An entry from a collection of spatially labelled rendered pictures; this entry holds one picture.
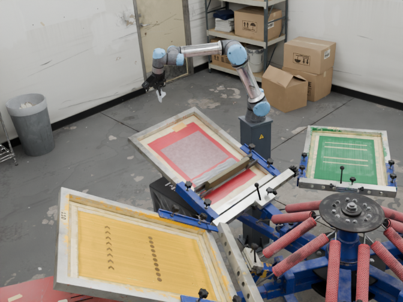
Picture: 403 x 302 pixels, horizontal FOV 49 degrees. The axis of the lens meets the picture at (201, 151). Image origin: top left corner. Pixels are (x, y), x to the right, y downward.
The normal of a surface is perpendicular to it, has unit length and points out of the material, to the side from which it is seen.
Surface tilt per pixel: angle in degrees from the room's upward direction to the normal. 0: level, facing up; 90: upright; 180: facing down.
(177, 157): 19
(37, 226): 0
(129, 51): 90
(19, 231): 0
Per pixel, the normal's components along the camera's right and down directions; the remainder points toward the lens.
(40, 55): 0.69, 0.33
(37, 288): -0.07, -0.86
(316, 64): -0.66, 0.42
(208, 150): 0.16, -0.70
